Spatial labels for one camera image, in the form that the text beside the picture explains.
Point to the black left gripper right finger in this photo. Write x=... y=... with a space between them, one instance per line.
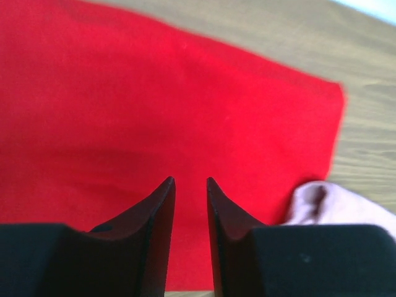
x=250 y=258

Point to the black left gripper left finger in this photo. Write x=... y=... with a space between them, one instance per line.
x=125 y=256

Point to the dusty pink graphic t-shirt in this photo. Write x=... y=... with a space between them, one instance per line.
x=324 y=203

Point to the red t-shirt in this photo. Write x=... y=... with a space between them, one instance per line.
x=99 y=105

